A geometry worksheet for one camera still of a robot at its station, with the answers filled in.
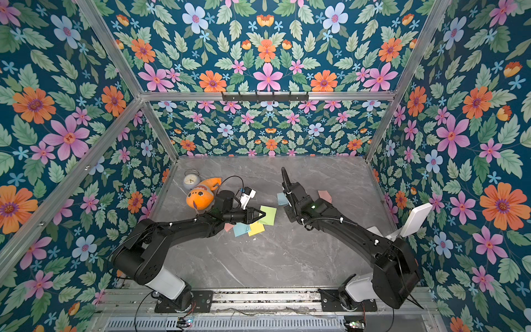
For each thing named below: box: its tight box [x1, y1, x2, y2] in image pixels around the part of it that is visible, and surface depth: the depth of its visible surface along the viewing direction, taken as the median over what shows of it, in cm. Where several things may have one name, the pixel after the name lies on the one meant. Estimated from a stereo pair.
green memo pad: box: [258, 205, 278, 227], surface depth 87 cm
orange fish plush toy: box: [185, 177, 222, 211], surface depth 95 cm
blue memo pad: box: [233, 222, 251, 238], surface depth 92 cm
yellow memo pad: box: [247, 221, 265, 237], surface depth 92 cm
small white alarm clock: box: [183, 168, 202, 190], surface depth 107 cm
